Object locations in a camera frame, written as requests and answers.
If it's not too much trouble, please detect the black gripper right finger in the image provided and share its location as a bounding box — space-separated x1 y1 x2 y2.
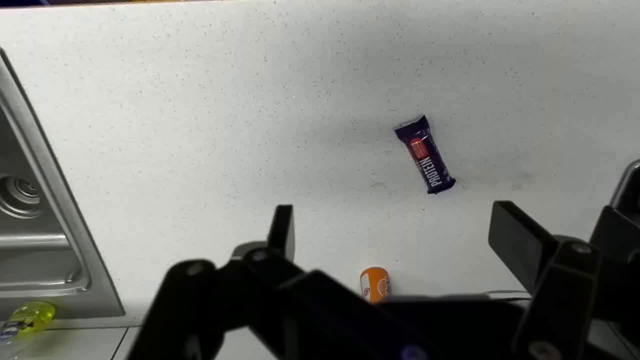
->
485 197 640 360

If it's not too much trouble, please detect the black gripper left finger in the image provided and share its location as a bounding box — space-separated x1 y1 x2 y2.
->
125 201 427 360

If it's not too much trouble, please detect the purple protein bar packet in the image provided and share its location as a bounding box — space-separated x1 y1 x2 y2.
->
391 113 458 196

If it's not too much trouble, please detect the stainless steel sink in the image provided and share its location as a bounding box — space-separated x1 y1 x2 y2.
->
0 48 127 320

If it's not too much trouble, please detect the yellow dish soap bottle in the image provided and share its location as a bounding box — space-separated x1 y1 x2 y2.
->
0 299 60 341

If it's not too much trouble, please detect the orange soda can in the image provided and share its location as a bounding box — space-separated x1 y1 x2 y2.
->
357 266 391 306

